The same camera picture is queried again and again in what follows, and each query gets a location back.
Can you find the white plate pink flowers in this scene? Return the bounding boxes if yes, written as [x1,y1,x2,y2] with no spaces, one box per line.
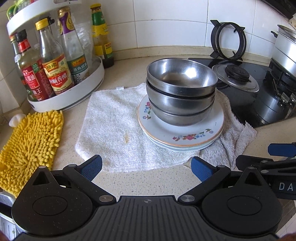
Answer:
[146,131,222,152]

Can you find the white plate colourful floral rim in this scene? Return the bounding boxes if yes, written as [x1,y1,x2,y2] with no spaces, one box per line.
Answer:
[137,95,224,149]

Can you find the steel bowl back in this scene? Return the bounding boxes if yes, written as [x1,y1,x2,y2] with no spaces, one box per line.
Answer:
[147,96,215,126]

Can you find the steel bowl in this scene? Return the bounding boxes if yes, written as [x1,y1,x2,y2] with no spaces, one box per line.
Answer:
[147,96,215,126]
[146,79,216,115]
[147,58,218,98]

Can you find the steel bowl front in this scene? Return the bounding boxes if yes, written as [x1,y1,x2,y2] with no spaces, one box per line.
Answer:
[146,79,216,115]

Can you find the black glass stove top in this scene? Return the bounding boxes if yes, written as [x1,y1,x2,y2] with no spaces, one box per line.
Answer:
[193,58,295,128]

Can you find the white terry towel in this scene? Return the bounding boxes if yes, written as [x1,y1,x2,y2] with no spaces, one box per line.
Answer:
[75,84,257,172]

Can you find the yellow chenille mat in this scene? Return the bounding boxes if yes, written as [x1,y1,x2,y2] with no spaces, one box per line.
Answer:
[1,110,64,197]

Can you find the steel pot on stove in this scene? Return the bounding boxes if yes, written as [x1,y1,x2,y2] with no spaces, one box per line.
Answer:
[271,25,296,78]

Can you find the red cap soy sauce bottle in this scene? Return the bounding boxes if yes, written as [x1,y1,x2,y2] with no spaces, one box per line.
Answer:
[16,29,55,101]

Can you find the white rotating condiment rack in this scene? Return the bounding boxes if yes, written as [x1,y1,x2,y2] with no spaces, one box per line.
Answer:
[6,1,104,113]

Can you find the red label vinegar bottle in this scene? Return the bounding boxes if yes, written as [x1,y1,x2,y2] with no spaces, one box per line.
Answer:
[35,18,74,95]

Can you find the purple cap sauce bottle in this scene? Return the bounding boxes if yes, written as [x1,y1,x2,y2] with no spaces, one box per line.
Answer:
[58,6,88,85]

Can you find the green yellow label oil bottle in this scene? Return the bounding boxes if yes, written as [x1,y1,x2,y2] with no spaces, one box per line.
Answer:
[90,3,114,68]

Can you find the clear plastic bag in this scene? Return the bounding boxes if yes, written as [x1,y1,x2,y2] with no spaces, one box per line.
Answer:
[75,21,93,68]

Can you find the black pot support ring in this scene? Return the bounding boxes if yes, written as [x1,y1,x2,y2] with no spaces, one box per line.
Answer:
[209,19,246,61]

